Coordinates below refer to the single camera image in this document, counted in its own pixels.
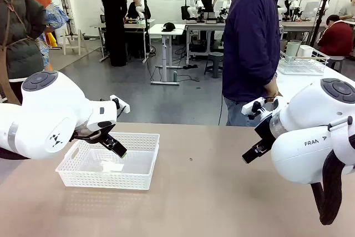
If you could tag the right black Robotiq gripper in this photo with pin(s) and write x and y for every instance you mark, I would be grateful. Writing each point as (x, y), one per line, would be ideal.
(266, 131)

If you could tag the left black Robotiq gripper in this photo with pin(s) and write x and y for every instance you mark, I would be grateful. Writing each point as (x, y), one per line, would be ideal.
(94, 136)

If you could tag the white perforated plastic basket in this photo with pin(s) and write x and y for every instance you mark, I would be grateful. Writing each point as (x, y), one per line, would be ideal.
(133, 177)

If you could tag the right white Franka arm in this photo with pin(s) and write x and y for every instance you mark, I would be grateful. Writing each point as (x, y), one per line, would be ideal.
(305, 103)

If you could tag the person's right forearm navy sleeve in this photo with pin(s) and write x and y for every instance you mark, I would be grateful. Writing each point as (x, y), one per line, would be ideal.
(273, 62)

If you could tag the left white Franka arm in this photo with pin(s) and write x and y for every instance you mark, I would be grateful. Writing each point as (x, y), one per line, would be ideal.
(55, 101)

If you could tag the small white lab robot arm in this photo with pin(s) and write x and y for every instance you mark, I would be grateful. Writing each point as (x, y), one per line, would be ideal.
(288, 1)
(226, 5)
(195, 2)
(137, 1)

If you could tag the person's right hand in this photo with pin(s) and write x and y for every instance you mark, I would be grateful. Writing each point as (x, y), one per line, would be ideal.
(273, 90)

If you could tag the white paper label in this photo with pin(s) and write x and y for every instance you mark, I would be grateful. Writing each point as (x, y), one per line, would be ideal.
(112, 166)

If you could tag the blue jeans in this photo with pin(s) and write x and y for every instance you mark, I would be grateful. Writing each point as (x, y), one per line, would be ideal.
(238, 115)

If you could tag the white side table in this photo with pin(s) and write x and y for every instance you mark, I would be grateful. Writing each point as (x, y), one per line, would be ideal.
(302, 83)

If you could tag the green bottle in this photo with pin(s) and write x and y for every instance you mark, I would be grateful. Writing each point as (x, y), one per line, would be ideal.
(175, 76)

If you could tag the grey plastic stool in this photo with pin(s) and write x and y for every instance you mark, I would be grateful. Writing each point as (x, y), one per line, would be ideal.
(214, 65)
(336, 62)

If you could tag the black power strip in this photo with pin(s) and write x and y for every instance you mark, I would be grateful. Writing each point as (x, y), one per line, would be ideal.
(190, 66)

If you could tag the grey bin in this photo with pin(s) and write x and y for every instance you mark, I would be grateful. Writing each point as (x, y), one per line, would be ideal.
(283, 46)

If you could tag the navy hooded jacket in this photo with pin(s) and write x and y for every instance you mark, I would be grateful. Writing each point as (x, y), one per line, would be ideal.
(249, 40)

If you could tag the white cup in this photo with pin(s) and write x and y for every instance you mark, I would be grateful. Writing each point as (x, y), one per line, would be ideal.
(305, 51)

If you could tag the white wooden step stool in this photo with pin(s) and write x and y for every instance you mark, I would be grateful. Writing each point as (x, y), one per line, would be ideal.
(72, 41)

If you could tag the white height-adjustable desk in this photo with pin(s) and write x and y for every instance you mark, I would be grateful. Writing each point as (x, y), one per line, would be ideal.
(166, 40)

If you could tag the grey work table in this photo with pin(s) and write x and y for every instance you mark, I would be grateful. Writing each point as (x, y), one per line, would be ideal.
(133, 26)

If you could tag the black light stand pole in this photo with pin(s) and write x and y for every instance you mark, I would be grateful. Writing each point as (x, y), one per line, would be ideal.
(145, 26)

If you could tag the person in black clothes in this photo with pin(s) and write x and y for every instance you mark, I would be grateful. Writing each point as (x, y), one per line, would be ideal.
(113, 20)

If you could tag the black cap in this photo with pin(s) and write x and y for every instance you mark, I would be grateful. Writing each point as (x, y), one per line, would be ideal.
(168, 27)

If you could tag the long white work table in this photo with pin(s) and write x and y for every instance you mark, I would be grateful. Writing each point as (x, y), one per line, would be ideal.
(205, 27)

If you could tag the person in red sweater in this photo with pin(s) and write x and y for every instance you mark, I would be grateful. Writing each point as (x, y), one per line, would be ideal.
(335, 37)

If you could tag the person in olive vest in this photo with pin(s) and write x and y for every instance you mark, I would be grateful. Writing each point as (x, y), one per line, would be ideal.
(19, 40)

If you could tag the person in orange patterned clothes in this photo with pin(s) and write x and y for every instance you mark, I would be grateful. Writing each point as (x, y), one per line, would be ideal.
(54, 16)

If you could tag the black tripod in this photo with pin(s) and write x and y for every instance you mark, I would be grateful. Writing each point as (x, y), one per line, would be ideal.
(321, 15)

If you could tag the person in grey sweater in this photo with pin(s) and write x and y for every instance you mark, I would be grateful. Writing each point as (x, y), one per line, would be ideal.
(348, 8)

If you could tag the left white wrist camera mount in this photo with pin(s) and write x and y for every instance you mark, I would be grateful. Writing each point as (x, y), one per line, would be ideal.
(123, 107)

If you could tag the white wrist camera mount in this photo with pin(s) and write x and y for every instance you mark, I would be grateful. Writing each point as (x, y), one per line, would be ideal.
(123, 107)
(251, 107)

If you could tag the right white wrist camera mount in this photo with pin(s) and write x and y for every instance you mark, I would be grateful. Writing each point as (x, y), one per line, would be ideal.
(251, 107)

